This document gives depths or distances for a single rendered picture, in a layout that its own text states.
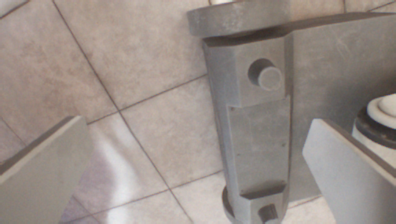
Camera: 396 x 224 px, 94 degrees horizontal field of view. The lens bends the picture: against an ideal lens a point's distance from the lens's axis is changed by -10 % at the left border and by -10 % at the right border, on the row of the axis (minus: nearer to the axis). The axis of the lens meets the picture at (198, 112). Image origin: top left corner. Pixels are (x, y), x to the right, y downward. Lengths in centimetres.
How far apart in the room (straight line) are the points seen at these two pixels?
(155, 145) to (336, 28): 54
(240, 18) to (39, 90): 55
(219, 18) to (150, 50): 24
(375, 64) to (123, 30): 56
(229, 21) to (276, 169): 33
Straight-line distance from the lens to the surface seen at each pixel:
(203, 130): 62
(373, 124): 44
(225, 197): 69
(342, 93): 51
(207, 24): 36
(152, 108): 59
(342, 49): 48
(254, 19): 35
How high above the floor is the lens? 53
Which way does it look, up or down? 64 degrees down
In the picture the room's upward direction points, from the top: 169 degrees clockwise
